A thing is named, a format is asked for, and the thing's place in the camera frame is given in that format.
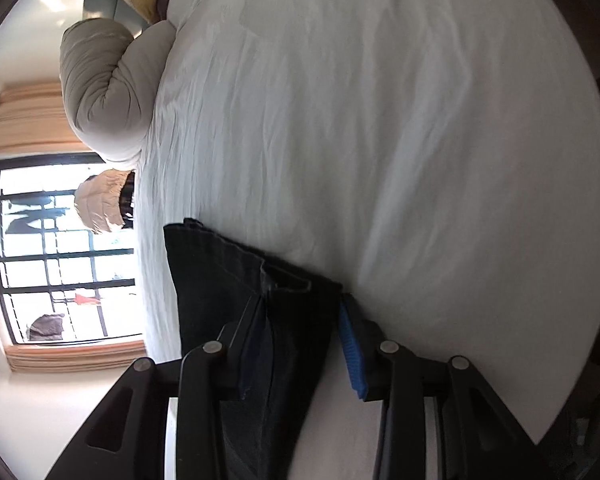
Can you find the black pants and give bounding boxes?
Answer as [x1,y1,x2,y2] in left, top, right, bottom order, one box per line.
[163,219,342,479]

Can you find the black framed window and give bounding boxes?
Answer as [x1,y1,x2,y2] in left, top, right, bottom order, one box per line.
[0,153,142,346]

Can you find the white bed sheet mattress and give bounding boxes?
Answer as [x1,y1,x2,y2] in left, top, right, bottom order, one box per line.
[137,0,600,480]

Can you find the orange striped curtain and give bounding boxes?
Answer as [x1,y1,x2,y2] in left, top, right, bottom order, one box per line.
[0,82,90,155]

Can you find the rolled beige duvet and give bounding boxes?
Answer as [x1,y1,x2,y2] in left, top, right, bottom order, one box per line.
[59,18,175,169]

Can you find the grey headboard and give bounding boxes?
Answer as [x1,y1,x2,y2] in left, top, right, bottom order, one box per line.
[83,0,149,37]

